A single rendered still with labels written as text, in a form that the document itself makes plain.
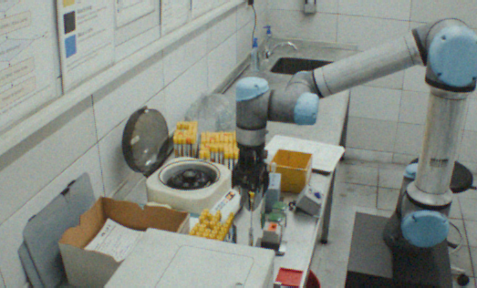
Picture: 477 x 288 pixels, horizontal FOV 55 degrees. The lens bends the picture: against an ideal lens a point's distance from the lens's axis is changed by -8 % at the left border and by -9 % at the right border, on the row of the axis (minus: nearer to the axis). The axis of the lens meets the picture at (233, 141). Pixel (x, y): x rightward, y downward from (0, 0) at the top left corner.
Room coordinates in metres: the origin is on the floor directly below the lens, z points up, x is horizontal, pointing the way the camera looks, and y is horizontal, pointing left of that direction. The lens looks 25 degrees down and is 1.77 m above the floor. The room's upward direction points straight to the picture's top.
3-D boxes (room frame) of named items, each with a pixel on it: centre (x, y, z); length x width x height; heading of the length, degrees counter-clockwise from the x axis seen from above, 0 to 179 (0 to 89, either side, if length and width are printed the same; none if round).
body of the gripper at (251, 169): (1.09, -0.04, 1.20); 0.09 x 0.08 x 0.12; 164
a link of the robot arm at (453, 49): (0.97, -0.48, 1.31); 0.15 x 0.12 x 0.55; 164
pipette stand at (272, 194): (1.39, -0.13, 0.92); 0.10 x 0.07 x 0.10; 170
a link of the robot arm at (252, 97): (1.10, -0.05, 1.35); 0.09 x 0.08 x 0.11; 74
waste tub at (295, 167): (1.55, -0.20, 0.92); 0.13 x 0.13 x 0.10; 71
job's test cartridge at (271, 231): (1.17, -0.11, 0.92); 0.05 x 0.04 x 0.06; 76
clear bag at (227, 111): (2.12, 0.07, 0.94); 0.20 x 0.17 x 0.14; 145
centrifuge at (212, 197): (1.39, 0.13, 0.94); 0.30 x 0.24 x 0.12; 65
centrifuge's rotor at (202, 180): (1.40, 0.14, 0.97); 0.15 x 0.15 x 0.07
